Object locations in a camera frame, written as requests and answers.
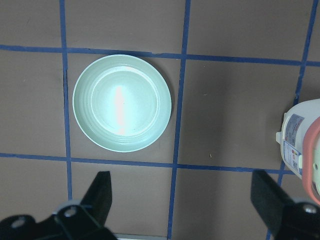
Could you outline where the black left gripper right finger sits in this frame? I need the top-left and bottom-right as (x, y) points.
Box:
(250, 170), (320, 240)

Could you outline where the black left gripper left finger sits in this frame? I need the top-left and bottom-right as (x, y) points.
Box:
(54, 171), (112, 240)

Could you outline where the pale green plate left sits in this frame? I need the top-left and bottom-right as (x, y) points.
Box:
(72, 54), (172, 153)

